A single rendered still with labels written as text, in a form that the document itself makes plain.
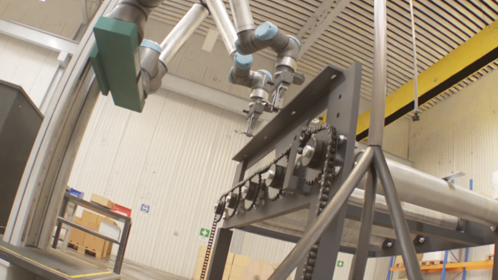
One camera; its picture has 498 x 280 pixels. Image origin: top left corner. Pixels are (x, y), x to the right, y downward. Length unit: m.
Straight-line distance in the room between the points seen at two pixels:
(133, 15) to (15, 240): 0.90
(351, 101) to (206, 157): 11.13
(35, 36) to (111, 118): 4.39
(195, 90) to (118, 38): 10.89
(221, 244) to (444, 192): 1.30
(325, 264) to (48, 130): 1.01
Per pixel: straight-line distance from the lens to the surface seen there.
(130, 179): 11.70
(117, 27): 1.27
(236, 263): 8.98
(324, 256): 0.97
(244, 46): 1.66
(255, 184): 1.56
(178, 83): 12.14
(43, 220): 1.55
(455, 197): 1.32
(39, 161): 1.31
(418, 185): 1.18
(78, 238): 6.96
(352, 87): 1.10
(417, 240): 2.04
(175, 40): 2.05
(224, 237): 2.11
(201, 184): 11.87
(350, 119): 1.04
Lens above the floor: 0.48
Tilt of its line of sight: 23 degrees up
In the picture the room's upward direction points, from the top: 13 degrees clockwise
